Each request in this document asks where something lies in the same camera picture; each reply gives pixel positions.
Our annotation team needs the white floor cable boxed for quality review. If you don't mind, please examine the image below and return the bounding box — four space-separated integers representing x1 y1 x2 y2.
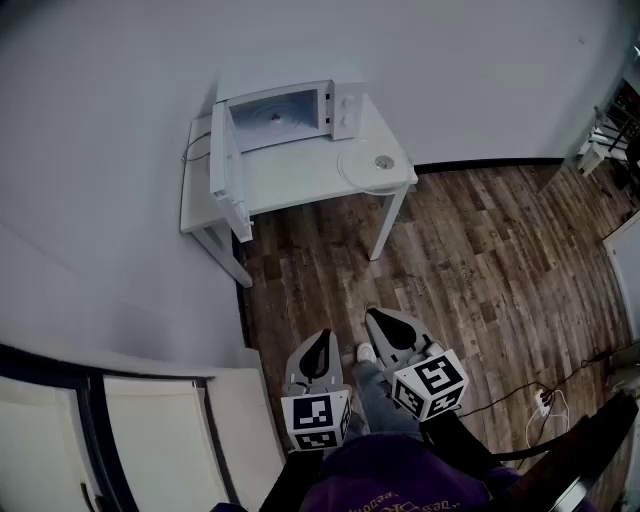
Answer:
524 389 572 449

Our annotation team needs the clear glass turntable plate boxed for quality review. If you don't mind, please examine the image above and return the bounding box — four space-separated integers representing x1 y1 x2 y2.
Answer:
337 141 409 190

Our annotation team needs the white microwave door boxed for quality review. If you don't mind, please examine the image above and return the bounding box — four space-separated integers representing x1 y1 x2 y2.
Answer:
208 102 255 245

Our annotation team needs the brown microwave power cable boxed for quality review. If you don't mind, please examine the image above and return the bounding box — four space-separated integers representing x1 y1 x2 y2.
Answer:
180 130 214 164

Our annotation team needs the white stool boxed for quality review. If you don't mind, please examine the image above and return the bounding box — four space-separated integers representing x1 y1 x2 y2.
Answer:
578 130 610 177

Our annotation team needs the person's left forearm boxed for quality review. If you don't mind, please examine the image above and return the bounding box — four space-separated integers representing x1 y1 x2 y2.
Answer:
258 447 327 512

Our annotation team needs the black floor cable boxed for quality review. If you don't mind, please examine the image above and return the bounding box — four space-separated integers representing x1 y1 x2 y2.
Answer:
459 342 640 414

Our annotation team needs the person's blue jeans leg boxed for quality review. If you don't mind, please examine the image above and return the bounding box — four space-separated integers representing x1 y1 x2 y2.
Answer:
349 359 427 442

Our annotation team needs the frosted glass table top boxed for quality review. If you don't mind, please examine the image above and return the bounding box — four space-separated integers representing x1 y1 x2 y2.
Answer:
537 158 579 197

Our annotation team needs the black chair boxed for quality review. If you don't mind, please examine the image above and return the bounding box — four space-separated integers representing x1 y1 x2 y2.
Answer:
489 389 640 512

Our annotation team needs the white microwave oven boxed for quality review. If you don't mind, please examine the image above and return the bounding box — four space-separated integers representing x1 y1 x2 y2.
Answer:
214 69 369 154

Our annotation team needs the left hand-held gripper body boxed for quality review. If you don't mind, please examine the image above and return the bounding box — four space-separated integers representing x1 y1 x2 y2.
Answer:
280 377 354 454

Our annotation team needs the person's right forearm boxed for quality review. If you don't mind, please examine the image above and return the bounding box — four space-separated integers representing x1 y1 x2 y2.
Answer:
418 409 502 470

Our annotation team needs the black equipment clutter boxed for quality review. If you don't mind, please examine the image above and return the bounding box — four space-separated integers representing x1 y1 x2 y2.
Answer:
592 79 640 191

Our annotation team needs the white table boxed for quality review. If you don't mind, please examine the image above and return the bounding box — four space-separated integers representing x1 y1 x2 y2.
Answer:
179 92 419 289

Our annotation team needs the white cabinet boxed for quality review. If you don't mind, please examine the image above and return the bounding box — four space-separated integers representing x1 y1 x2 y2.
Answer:
602 209 640 347

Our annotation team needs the person's purple top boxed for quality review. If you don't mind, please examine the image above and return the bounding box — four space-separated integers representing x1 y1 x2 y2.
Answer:
299 433 527 512

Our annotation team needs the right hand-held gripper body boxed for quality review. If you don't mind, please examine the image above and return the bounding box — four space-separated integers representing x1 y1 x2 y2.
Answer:
391 339 469 422

